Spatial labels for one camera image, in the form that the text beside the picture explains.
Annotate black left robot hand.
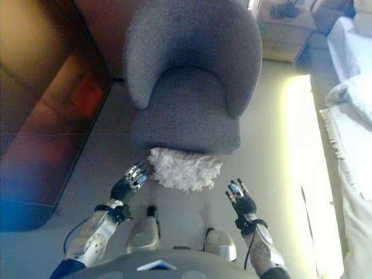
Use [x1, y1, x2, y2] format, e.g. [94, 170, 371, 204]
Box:
[109, 161, 149, 204]

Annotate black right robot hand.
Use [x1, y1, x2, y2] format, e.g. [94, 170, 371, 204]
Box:
[224, 177, 258, 218]

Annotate white fringed cushion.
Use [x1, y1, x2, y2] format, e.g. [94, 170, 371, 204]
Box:
[146, 146, 224, 193]

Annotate grey fabric armchair sofa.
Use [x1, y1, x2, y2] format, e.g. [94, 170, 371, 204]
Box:
[123, 0, 264, 155]

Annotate silver right robot leg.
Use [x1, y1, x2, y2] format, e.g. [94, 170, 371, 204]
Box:
[203, 228, 238, 262]

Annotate silver robot leg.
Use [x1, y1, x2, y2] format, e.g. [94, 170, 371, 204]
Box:
[125, 205, 161, 255]
[203, 228, 238, 262]

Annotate silver left robot leg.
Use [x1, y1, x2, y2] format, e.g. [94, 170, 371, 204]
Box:
[125, 205, 161, 255]

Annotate grey robot torso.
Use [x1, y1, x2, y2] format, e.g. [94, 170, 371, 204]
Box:
[60, 249, 262, 279]

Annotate multicolour rounded cabinet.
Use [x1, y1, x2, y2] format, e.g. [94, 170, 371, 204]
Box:
[0, 0, 113, 232]

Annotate cream fringed bed blanket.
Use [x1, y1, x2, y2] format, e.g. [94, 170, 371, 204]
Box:
[319, 108, 372, 279]

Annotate light wooden nightstand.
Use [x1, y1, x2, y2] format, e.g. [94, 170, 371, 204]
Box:
[255, 0, 317, 63]

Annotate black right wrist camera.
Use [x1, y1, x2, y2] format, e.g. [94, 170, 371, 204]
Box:
[234, 217, 254, 234]

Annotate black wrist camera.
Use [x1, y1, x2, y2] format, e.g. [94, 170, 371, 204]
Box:
[234, 217, 254, 234]
[115, 205, 132, 223]

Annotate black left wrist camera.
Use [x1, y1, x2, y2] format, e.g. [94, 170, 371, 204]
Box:
[115, 205, 132, 223]

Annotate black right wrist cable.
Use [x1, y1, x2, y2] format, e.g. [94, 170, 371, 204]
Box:
[243, 222, 269, 270]

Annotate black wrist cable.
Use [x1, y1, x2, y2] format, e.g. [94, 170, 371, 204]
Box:
[63, 216, 91, 254]
[243, 222, 269, 270]

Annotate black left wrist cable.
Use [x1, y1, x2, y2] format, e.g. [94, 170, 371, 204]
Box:
[63, 216, 91, 254]

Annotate thin black tether cable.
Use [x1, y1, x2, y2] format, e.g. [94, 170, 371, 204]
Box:
[173, 228, 214, 252]

